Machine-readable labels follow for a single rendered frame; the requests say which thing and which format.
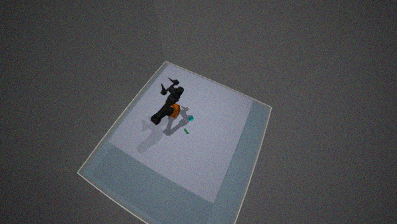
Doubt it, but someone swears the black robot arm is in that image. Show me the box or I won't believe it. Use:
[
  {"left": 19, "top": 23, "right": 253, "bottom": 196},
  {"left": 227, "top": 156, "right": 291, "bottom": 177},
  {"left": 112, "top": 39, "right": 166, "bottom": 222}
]
[{"left": 151, "top": 86, "right": 184, "bottom": 125}]

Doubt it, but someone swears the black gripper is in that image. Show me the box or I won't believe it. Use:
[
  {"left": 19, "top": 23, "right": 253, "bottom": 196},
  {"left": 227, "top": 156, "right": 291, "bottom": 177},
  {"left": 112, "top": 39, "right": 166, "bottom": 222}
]
[{"left": 161, "top": 78, "right": 179, "bottom": 95}]

